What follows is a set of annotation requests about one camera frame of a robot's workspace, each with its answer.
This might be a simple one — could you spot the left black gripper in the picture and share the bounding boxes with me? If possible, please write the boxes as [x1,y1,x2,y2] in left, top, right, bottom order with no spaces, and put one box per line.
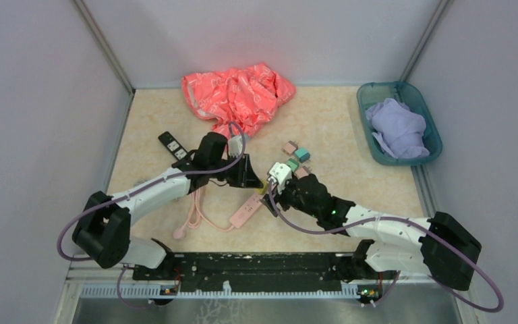
[209,153,263,188]

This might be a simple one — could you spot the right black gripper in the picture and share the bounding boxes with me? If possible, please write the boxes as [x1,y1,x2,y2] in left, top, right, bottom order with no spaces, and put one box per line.
[260,175,320,219]

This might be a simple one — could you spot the beige pink plug adapter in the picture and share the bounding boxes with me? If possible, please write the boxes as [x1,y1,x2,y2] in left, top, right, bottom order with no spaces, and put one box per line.
[294,166,312,179]

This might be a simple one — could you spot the pink power strip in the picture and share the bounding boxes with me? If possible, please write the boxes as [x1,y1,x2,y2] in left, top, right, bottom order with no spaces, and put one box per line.
[229,192,262,229]

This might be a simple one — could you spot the green plug adapter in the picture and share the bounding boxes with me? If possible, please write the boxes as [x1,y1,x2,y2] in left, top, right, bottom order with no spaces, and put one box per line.
[285,158,300,172]

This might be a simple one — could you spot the teal plug adapter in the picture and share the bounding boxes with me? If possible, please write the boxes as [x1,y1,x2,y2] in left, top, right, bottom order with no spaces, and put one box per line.
[293,147,311,163]

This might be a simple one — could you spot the yellow plug adapter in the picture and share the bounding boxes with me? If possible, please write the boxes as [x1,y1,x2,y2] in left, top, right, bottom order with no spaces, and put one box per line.
[257,180,268,194]

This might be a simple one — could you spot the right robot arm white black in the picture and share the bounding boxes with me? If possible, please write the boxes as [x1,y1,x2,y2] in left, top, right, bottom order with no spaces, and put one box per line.
[263,174,482,291]

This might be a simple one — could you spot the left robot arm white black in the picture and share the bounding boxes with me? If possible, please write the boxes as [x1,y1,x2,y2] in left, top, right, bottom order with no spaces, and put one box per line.
[71,132,263,279]

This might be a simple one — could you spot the black power strip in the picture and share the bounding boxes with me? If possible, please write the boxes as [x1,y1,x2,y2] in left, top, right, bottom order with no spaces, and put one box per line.
[157,131,190,161]

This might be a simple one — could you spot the pink crumpled cloth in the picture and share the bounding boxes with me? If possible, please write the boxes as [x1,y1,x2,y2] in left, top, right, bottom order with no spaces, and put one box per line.
[181,63,297,137]

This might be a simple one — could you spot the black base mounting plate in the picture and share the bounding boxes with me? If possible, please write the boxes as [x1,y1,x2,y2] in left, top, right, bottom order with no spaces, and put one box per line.
[133,252,395,293]

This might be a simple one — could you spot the lavender cloth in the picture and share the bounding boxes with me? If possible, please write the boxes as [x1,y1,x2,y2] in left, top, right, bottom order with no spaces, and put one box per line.
[364,98,430,159]

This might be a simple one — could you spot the teal plastic basket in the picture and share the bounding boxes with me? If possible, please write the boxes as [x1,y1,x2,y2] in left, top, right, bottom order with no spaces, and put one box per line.
[356,81,443,167]

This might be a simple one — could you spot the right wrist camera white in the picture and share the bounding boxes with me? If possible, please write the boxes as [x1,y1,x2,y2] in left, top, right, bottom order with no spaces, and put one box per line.
[267,162,292,194]

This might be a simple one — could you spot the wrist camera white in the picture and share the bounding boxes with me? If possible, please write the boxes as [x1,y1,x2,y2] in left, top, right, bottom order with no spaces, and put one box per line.
[267,162,292,194]
[227,135,245,158]

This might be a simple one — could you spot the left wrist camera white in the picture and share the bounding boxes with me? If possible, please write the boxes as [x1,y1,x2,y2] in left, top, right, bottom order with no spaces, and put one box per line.
[227,135,245,158]

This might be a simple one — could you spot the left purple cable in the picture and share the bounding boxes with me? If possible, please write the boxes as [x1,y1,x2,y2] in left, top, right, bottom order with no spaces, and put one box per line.
[57,121,248,312]

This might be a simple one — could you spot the purple cable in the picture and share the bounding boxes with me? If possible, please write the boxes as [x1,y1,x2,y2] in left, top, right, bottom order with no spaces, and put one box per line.
[266,181,505,313]
[57,121,248,312]

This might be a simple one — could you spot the pink power cord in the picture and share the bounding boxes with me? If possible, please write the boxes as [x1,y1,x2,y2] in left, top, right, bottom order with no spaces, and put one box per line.
[172,185,235,241]

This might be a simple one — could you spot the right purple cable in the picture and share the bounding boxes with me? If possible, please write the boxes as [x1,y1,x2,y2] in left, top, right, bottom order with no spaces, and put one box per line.
[266,181,505,313]

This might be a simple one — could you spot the white slotted cable duct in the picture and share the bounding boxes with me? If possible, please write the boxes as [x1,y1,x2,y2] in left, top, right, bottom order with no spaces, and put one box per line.
[80,281,361,300]

